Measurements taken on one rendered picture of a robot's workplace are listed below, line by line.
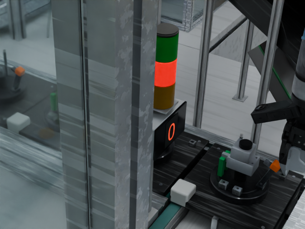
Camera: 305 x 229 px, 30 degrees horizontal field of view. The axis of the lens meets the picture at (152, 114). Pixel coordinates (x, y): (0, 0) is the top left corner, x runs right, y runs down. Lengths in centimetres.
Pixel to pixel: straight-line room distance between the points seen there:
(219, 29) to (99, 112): 212
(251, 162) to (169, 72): 36
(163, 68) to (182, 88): 89
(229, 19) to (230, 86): 54
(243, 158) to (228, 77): 75
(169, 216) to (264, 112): 32
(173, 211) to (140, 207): 104
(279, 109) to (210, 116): 62
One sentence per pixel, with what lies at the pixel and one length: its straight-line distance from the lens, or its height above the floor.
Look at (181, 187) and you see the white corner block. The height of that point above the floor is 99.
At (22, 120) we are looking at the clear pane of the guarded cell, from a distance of 20.
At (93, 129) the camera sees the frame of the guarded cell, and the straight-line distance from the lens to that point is 23.
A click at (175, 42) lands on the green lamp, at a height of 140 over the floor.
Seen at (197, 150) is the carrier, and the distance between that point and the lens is 145.
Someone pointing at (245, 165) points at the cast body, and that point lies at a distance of 130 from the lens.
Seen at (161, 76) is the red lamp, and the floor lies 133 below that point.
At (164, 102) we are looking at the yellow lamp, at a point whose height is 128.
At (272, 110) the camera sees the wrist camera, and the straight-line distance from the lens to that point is 119.
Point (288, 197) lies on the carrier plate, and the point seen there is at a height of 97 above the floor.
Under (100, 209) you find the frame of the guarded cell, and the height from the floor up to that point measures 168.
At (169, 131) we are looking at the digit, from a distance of 110.
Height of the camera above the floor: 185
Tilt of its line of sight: 34 degrees down
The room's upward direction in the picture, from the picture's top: 3 degrees clockwise
